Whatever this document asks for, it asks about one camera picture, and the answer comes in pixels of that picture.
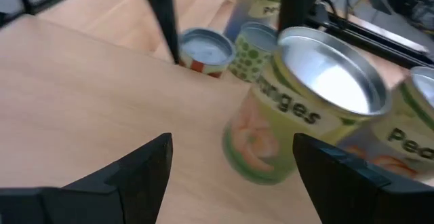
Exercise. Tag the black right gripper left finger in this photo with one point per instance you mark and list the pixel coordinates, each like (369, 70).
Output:
(101, 200)

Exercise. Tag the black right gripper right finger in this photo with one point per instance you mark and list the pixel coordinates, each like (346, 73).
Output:
(356, 200)

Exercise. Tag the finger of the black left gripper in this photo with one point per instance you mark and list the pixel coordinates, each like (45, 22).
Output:
(162, 13)
(298, 0)

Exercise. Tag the yellow fruit label can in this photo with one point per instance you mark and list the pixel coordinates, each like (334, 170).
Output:
(254, 3)

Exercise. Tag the tomato print can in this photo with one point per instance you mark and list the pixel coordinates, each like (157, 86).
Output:
(205, 52)

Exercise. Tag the green dotted peas can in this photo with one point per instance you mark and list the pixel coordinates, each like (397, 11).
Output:
(251, 57)

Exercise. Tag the peaches label can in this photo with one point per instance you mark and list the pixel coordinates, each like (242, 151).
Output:
(407, 139)

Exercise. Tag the oranges label can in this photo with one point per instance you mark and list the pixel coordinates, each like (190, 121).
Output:
(271, 132)

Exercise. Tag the black aluminium rig frame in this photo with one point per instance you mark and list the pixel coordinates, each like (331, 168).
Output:
(366, 39)

